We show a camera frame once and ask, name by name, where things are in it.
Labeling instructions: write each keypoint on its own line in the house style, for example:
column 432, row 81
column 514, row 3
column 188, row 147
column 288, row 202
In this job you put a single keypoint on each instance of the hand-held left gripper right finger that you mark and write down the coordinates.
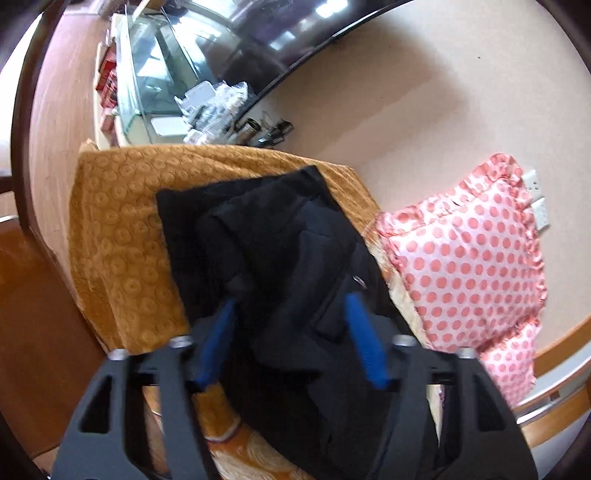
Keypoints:
column 367, row 341

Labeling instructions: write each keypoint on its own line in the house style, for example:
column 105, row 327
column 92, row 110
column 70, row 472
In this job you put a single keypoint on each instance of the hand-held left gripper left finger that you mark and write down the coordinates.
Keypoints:
column 214, row 344

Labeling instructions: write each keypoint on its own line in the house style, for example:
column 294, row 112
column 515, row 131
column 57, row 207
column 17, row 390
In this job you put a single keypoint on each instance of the black pants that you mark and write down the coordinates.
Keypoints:
column 277, row 240

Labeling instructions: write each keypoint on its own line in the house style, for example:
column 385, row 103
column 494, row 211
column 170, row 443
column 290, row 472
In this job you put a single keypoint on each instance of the large pink polka dot pillow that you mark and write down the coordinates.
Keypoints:
column 461, row 258

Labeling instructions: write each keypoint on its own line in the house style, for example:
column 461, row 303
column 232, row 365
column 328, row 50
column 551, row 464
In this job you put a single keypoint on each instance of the small pink polka dot pillow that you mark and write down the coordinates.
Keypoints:
column 508, row 364

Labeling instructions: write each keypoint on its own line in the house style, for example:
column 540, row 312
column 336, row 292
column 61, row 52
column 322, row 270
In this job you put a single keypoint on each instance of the orange patterned blanket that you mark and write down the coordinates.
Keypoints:
column 120, row 221

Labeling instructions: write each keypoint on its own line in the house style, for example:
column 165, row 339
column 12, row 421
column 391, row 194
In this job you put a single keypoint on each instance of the wooden headboard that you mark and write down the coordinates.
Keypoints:
column 563, row 383

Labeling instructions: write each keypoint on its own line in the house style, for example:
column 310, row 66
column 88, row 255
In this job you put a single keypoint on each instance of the metal cup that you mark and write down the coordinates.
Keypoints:
column 253, row 129

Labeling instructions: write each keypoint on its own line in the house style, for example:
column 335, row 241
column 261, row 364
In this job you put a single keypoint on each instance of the white tray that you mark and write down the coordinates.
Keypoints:
column 168, row 127

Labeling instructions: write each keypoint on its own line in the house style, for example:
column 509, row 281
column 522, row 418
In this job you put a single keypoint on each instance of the white plastic box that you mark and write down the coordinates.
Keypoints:
column 201, row 94

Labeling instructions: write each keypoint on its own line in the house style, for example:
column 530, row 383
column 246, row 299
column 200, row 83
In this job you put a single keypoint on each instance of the glass cabinet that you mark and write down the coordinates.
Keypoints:
column 152, row 69

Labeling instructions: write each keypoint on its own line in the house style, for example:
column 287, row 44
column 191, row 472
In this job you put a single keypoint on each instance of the stack of red boxes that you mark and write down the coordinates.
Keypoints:
column 107, row 78

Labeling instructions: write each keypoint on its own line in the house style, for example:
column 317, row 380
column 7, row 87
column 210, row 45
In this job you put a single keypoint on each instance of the black television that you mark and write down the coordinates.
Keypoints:
column 258, row 46

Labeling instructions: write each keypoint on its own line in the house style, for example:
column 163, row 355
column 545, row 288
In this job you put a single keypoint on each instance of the white wall socket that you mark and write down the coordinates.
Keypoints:
column 540, row 213
column 531, row 181

